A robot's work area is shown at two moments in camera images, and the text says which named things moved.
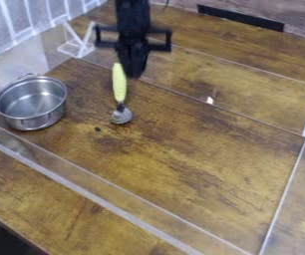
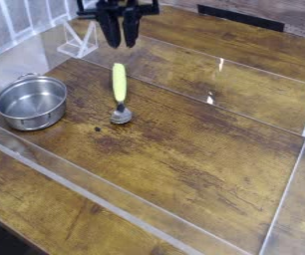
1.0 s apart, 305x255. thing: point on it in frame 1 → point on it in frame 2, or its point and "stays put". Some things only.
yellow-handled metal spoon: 120,116 stays put
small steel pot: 30,103 stays put
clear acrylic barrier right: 295,230 stays put
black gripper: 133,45 → 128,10
